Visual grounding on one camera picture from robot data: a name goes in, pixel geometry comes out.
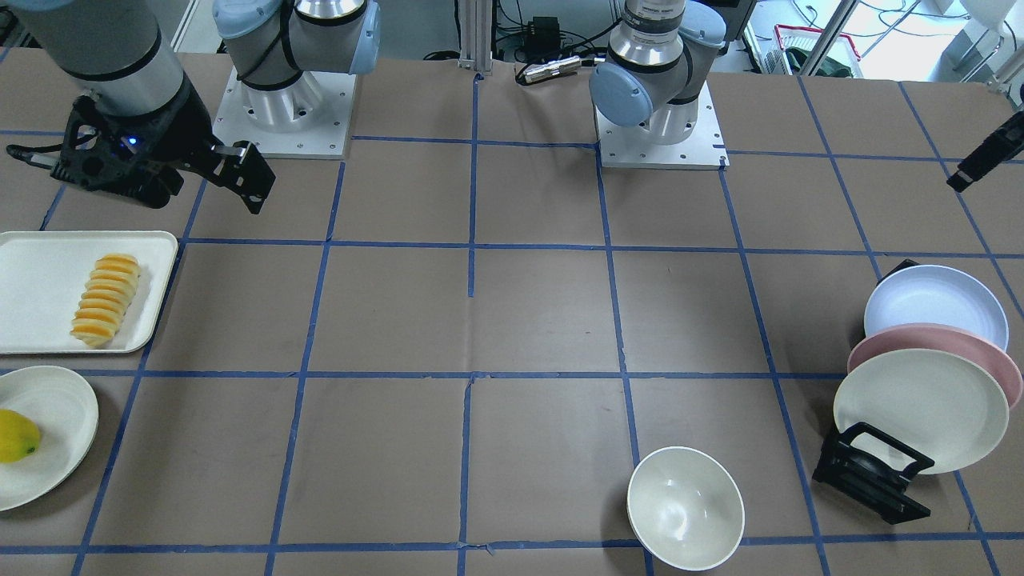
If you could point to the black dish rack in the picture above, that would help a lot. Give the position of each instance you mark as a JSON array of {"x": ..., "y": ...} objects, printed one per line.
[{"x": 866, "y": 478}]

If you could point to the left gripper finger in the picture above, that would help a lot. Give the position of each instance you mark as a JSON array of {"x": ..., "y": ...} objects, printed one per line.
[{"x": 1004, "y": 143}]

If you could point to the pink plate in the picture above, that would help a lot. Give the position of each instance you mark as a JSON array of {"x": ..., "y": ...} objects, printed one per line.
[{"x": 960, "y": 342}]

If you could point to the white bowl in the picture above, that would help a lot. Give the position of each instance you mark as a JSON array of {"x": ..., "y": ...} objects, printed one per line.
[{"x": 685, "y": 508}]

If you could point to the yellow lemon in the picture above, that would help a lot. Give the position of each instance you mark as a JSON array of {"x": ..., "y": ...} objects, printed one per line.
[{"x": 20, "y": 436}]

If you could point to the white round plate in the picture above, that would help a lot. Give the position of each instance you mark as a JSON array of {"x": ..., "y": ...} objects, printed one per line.
[{"x": 65, "y": 408}]

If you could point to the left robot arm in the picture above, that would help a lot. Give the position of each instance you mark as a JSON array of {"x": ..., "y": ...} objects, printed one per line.
[{"x": 652, "y": 107}]

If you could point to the cream plate in rack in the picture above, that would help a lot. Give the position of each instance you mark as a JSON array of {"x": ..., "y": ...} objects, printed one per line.
[{"x": 941, "y": 405}]

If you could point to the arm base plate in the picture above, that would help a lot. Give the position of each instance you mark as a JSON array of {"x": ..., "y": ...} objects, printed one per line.
[
  {"x": 320, "y": 128},
  {"x": 674, "y": 136}
]

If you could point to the white rectangular tray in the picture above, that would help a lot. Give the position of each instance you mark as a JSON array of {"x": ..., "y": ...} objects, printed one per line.
[{"x": 43, "y": 275}]

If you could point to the black power adapter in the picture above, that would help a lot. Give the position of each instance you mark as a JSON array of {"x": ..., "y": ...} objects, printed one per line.
[{"x": 543, "y": 37}]

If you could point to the aluminium frame post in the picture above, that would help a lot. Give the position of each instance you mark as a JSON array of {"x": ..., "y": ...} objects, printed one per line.
[{"x": 475, "y": 35}]

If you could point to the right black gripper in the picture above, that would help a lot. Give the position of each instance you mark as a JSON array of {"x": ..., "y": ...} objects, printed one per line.
[{"x": 181, "y": 132}]

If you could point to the silver cylindrical connector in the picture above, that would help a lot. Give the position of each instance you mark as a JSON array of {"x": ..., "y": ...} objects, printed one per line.
[{"x": 536, "y": 73}]

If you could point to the blue plate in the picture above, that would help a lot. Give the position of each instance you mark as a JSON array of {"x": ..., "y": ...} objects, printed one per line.
[{"x": 939, "y": 295}]

